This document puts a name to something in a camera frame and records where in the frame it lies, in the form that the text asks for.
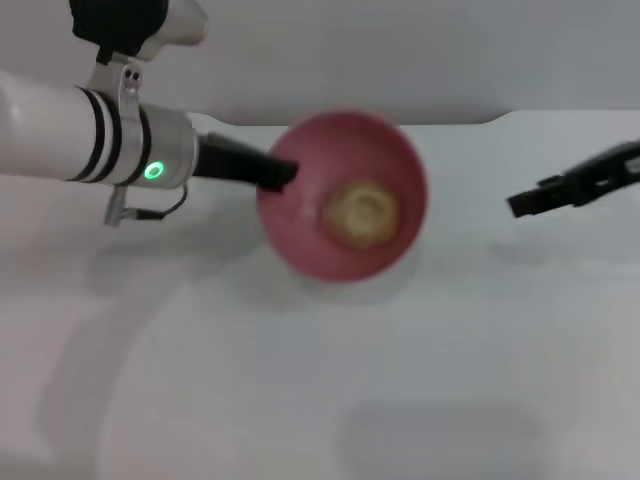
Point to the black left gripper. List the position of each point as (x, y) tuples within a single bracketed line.
[(225, 160)]

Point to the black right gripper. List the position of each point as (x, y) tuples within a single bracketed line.
[(595, 175)]

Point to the pink plastic bowl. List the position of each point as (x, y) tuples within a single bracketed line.
[(310, 240)]

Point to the round beige egg yolk pastry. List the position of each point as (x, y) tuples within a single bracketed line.
[(361, 215)]

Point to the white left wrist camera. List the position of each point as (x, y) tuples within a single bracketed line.
[(130, 25)]

